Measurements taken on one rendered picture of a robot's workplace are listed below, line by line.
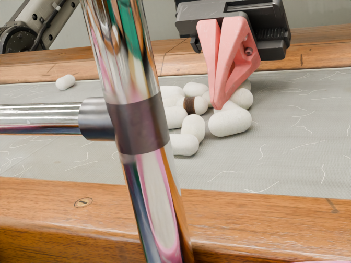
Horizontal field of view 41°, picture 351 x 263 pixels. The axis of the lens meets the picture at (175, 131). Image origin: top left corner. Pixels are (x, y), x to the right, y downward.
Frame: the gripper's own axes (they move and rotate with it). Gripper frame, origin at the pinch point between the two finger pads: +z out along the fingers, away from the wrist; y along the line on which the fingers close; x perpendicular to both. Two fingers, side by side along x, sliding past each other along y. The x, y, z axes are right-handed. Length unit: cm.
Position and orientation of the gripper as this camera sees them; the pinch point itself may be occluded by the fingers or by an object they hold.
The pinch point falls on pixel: (217, 98)
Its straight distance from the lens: 42.7
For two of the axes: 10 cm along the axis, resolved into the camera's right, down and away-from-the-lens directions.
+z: -2.3, 8.8, -4.3
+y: 9.0, 0.2, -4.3
